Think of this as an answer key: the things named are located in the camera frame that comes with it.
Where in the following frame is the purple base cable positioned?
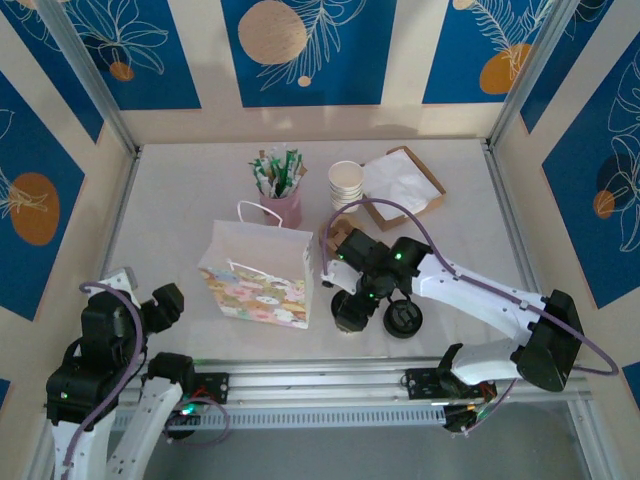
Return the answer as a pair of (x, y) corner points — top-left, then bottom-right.
(449, 377), (519, 439)
(163, 399), (232, 449)

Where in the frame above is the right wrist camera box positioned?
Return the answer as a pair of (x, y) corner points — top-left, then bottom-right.
(321, 258), (365, 297)

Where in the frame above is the pink cylindrical holder cup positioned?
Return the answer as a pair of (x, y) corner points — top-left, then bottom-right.
(258, 182), (304, 229)

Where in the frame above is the coffee cup with black lid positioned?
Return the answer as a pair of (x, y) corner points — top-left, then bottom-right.
(332, 292), (375, 335)

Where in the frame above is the black plastic cup lid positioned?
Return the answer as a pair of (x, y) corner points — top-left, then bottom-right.
(382, 297), (427, 341)

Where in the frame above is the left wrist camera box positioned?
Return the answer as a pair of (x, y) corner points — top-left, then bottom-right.
(102, 267), (139, 292)

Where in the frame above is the aluminium frame post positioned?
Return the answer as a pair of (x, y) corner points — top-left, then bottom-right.
(564, 399), (604, 480)
(37, 0), (141, 156)
(485, 0), (574, 151)

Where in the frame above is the aluminium lower frame post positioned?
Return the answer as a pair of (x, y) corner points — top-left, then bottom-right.
(564, 399), (604, 480)

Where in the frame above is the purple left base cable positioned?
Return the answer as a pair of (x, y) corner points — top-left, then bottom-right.
(163, 399), (232, 449)

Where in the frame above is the black right controller board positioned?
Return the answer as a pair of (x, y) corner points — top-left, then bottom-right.
(442, 403), (494, 435)

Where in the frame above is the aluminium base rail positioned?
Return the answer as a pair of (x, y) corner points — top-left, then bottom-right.
(99, 357), (591, 406)

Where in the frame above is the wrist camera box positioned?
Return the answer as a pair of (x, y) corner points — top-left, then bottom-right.
(321, 258), (365, 297)
(102, 267), (139, 292)

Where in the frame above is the black left controller board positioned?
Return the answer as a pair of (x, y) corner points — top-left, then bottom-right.
(167, 397), (204, 441)

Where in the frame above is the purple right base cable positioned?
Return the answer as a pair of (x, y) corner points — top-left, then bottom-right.
(449, 377), (519, 439)

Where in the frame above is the brown cardboard tray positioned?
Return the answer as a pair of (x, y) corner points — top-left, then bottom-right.
(359, 145), (447, 234)

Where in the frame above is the white paper napkin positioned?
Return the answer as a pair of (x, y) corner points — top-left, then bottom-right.
(362, 152), (439, 221)

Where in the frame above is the brown pulp cup carrier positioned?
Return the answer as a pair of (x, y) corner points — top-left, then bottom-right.
(318, 213), (362, 254)

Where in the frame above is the black controller board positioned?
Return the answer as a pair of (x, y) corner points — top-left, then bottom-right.
(167, 397), (204, 441)
(442, 403), (494, 435)

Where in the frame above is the aluminium table side rail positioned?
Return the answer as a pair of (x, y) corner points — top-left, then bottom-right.
(99, 149), (144, 281)
(482, 144), (554, 321)

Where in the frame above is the white cartoon print paper bag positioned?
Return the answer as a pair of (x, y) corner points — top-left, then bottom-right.
(197, 199), (316, 331)

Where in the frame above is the grey slotted cable duct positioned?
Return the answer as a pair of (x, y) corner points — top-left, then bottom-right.
(112, 403), (451, 431)

